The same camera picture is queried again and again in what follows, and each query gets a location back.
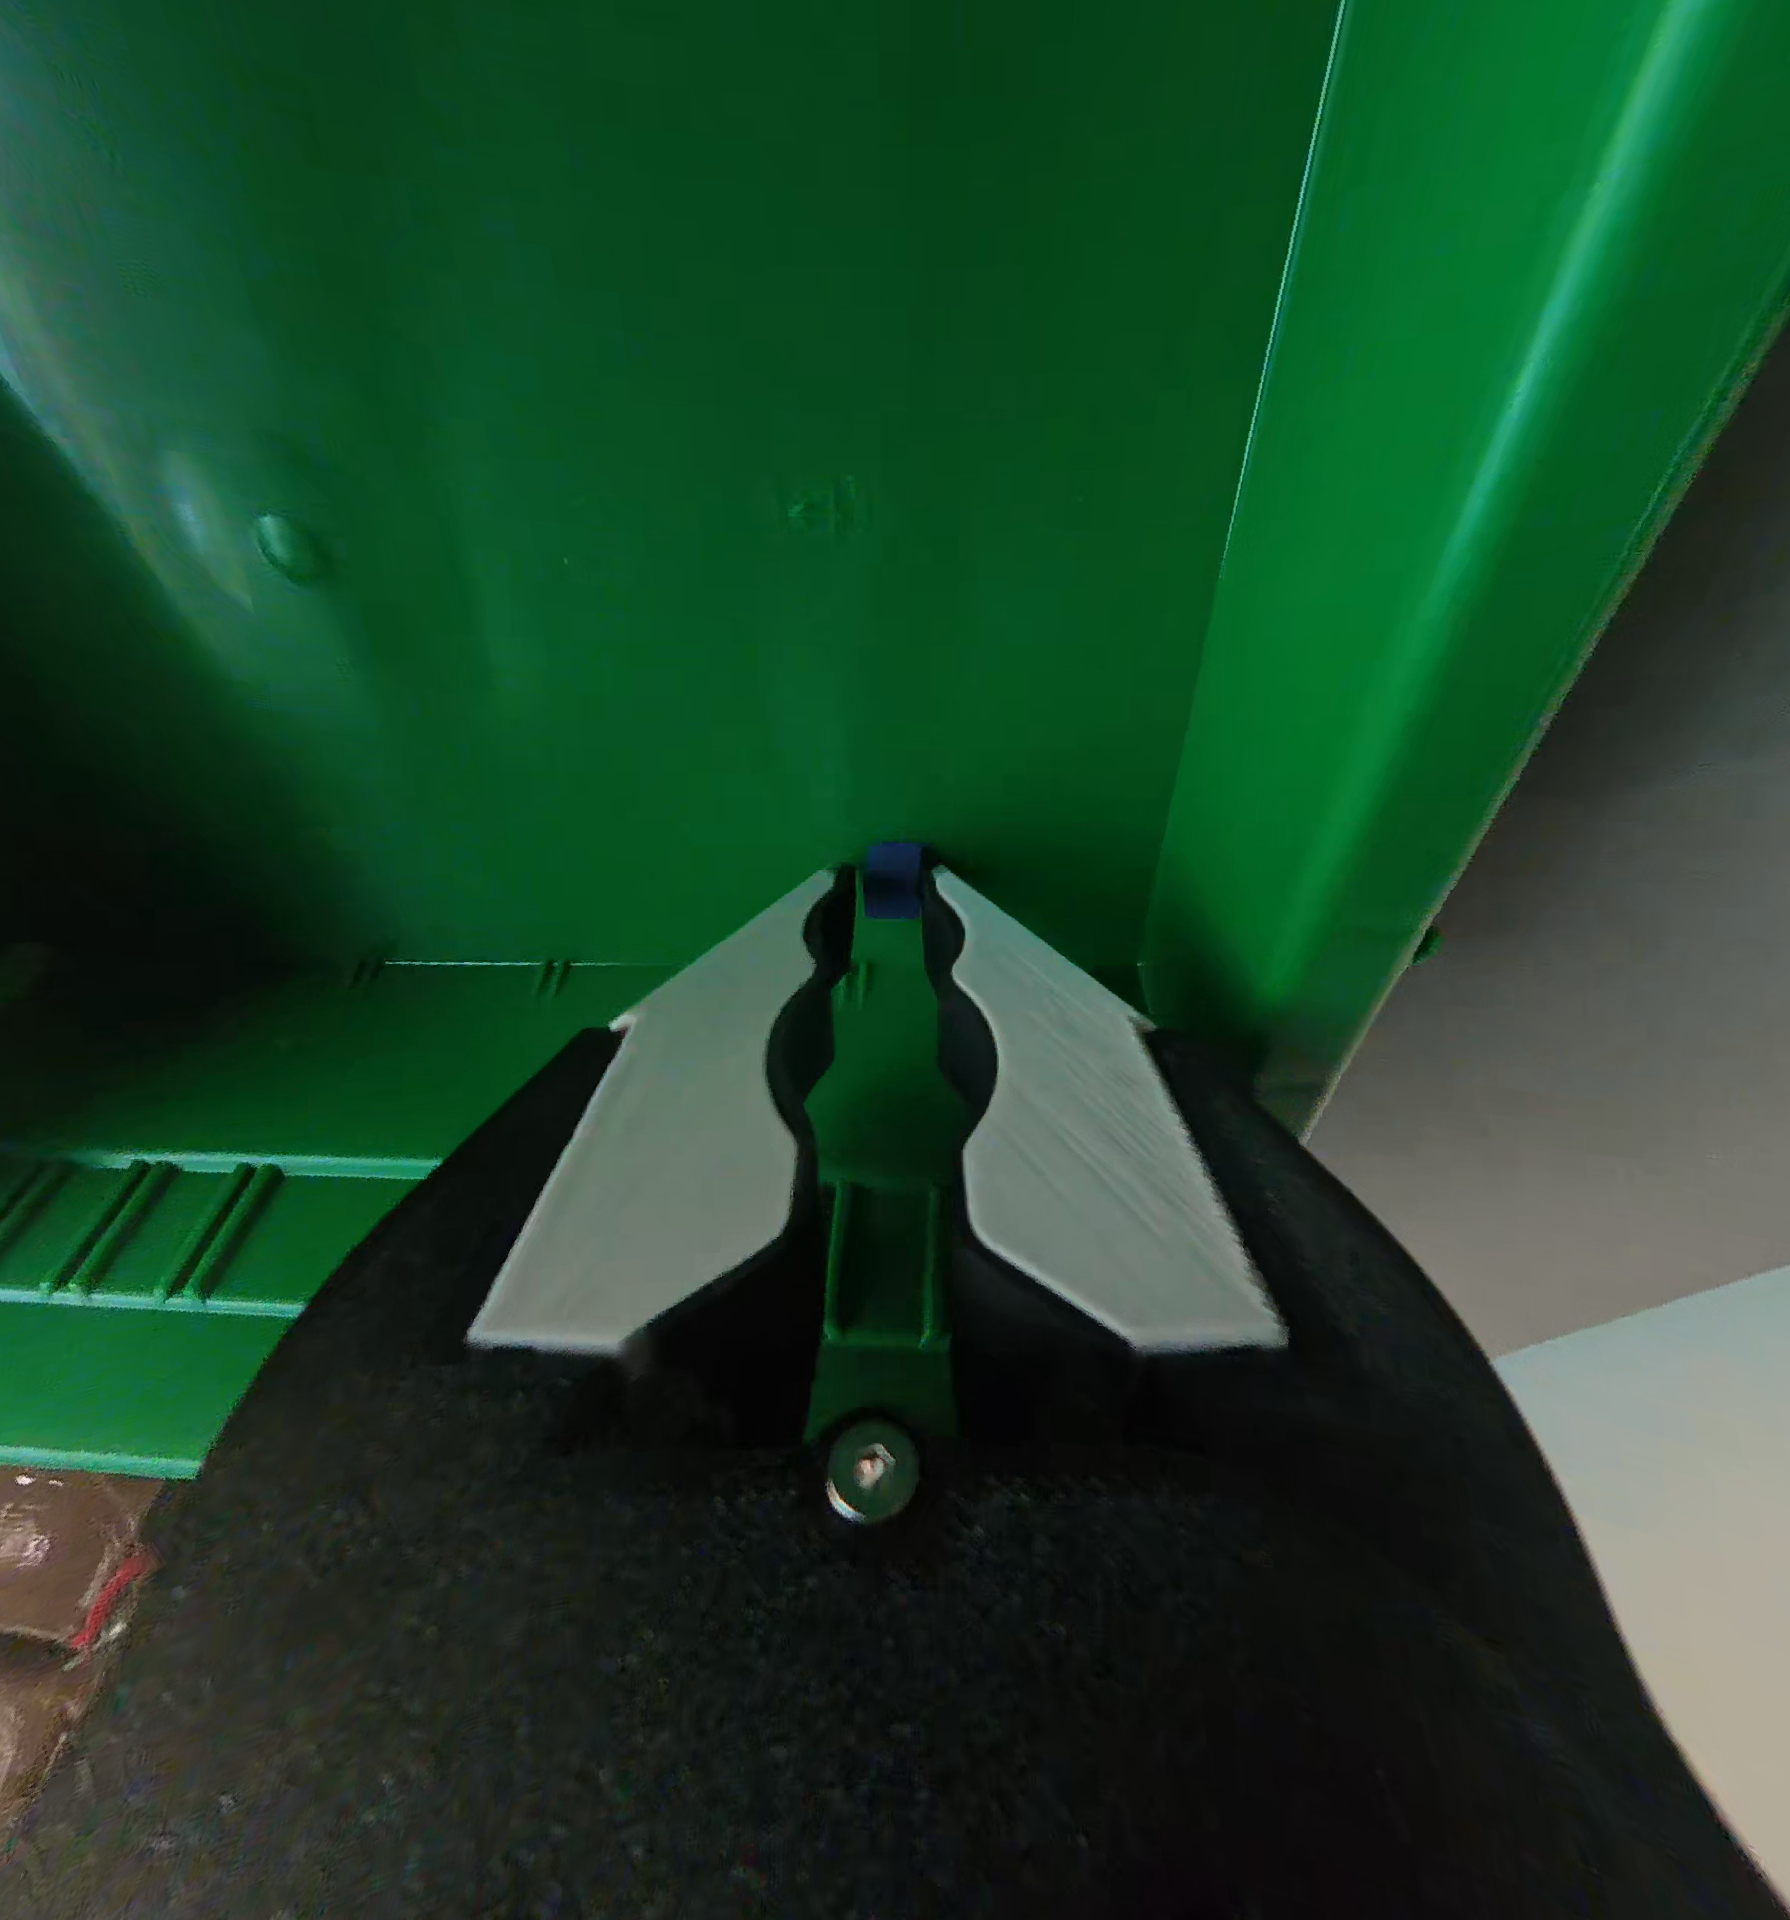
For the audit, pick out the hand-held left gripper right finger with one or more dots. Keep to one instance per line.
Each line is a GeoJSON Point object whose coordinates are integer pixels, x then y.
{"type": "Point", "coordinates": [1104, 1185]}

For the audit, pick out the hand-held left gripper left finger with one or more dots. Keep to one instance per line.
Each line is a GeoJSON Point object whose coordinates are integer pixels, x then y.
{"type": "Point", "coordinates": [656, 1185]}

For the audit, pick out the small blue cube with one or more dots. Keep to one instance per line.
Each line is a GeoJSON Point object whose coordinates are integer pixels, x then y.
{"type": "Point", "coordinates": [891, 884]}

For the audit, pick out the green plastic bin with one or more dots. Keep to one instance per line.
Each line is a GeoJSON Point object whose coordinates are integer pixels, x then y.
{"type": "Point", "coordinates": [685, 451]}

